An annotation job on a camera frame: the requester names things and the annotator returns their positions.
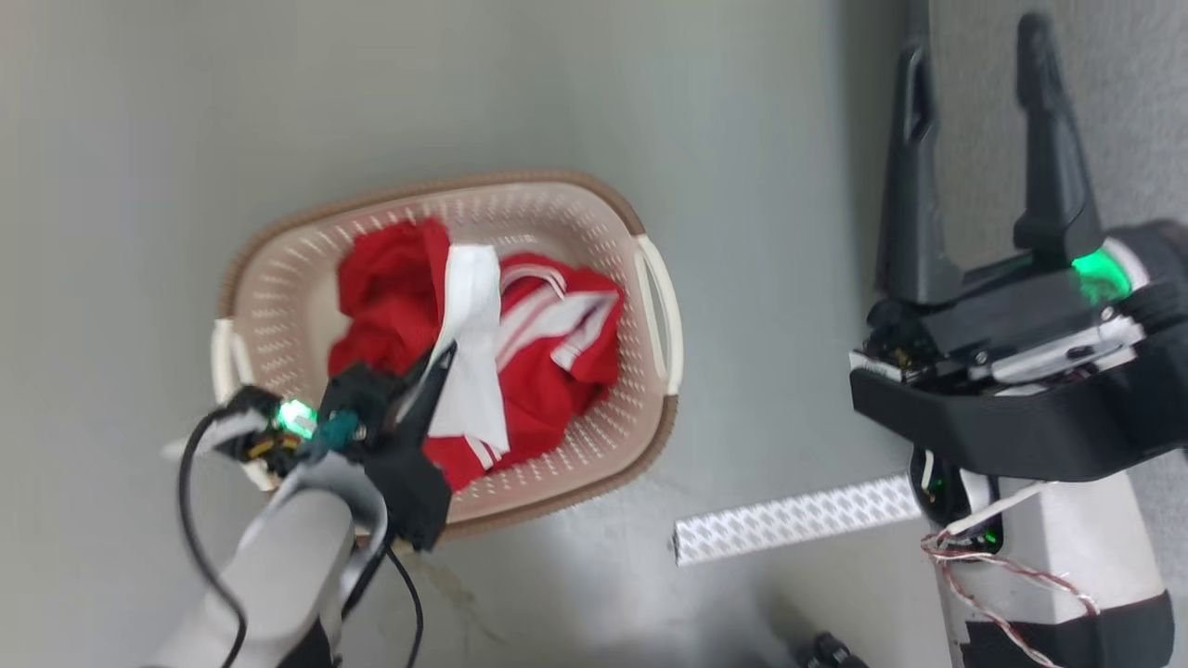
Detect white cloth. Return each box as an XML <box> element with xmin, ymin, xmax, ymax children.
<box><xmin>427</xmin><ymin>243</ymin><xmax>511</xmax><ymax>456</ymax></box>

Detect red and white twisted wires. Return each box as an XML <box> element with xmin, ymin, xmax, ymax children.
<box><xmin>921</xmin><ymin>529</ymin><xmax>1102</xmax><ymax>668</ymax></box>

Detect beige perforated laundry basket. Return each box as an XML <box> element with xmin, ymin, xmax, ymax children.
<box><xmin>212</xmin><ymin>169</ymin><xmax>685</xmax><ymax>544</ymax></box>

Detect white patterned floor tape strip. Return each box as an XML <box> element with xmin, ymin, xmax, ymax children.
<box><xmin>673</xmin><ymin>475</ymin><xmax>925</xmax><ymax>568</ymax></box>

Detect red garment with white stripes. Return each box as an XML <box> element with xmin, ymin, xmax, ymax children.
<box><xmin>327</xmin><ymin>218</ymin><xmax>625</xmax><ymax>493</ymax></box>

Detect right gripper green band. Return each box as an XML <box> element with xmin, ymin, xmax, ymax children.
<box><xmin>849</xmin><ymin>11</ymin><xmax>1188</xmax><ymax>398</ymax></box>

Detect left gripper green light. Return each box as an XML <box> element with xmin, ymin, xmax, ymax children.
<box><xmin>213</xmin><ymin>341</ymin><xmax>458</xmax><ymax>467</ymax></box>

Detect thin black cable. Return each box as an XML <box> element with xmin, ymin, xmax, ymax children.
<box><xmin>178</xmin><ymin>410</ymin><xmax>250</xmax><ymax>668</ymax></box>
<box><xmin>342</xmin><ymin>543</ymin><xmax>425</xmax><ymax>668</ymax></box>

